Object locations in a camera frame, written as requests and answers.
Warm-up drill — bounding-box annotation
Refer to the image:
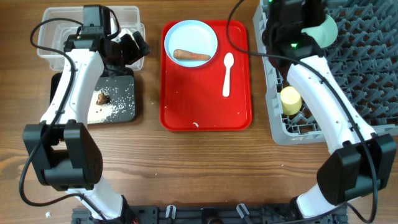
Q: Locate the green bowl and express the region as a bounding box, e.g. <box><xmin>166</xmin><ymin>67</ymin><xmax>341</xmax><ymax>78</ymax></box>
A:
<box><xmin>302</xmin><ymin>14</ymin><xmax>338</xmax><ymax>48</ymax></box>

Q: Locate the orange carrot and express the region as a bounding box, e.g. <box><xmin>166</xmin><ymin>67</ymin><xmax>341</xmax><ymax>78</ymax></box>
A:
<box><xmin>173</xmin><ymin>49</ymin><xmax>211</xmax><ymax>61</ymax></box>

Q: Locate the brown food scrap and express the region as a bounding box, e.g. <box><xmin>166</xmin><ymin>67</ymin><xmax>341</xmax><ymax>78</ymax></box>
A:
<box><xmin>96</xmin><ymin>92</ymin><xmax>110</xmax><ymax>106</ymax></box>

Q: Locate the large light blue plate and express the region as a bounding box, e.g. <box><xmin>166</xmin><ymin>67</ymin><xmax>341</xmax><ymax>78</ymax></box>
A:
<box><xmin>164</xmin><ymin>20</ymin><xmax>218</xmax><ymax>68</ymax></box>

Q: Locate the white rice pile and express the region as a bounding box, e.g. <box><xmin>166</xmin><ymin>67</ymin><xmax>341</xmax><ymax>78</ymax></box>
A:
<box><xmin>88</xmin><ymin>87</ymin><xmax>136</xmax><ymax>124</ymax></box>

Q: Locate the yellow plastic cup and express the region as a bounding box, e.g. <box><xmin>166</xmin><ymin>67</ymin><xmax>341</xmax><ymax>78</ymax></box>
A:
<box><xmin>280</xmin><ymin>86</ymin><xmax>302</xmax><ymax>116</ymax></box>

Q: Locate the white plastic spoon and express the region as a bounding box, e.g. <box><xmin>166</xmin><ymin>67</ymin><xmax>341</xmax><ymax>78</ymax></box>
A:
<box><xmin>222</xmin><ymin>52</ymin><xmax>234</xmax><ymax>97</ymax></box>

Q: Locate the white tissue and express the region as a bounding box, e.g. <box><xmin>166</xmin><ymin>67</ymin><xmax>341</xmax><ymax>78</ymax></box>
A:
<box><xmin>118</xmin><ymin>29</ymin><xmax>133</xmax><ymax>39</ymax></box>

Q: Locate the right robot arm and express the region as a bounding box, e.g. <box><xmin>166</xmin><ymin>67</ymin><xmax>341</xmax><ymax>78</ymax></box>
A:
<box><xmin>262</xmin><ymin>0</ymin><xmax>397</xmax><ymax>218</ymax></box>

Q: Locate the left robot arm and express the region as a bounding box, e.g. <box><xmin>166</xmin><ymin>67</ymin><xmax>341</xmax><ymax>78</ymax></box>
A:
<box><xmin>23</xmin><ymin>5</ymin><xmax>150</xmax><ymax>223</ymax></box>

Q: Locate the grey dishwasher rack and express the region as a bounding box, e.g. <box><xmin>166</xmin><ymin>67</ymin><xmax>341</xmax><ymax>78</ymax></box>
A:
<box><xmin>262</xmin><ymin>0</ymin><xmax>397</xmax><ymax>145</ymax></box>

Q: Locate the black plastic tray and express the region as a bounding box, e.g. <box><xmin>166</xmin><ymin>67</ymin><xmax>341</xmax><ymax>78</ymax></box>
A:
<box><xmin>49</xmin><ymin>67</ymin><xmax>137</xmax><ymax>125</ymax></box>

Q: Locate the clear plastic bin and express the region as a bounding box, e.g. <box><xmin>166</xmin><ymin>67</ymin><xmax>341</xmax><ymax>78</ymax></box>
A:
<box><xmin>37</xmin><ymin>6</ymin><xmax>146</xmax><ymax>72</ymax></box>

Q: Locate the red serving tray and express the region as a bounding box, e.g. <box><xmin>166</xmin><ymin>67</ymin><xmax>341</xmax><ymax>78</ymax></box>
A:
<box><xmin>159</xmin><ymin>20</ymin><xmax>252</xmax><ymax>131</ymax></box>

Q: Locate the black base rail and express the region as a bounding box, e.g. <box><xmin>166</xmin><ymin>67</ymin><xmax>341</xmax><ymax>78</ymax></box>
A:
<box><xmin>70</xmin><ymin>203</ymin><xmax>348</xmax><ymax>224</ymax></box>

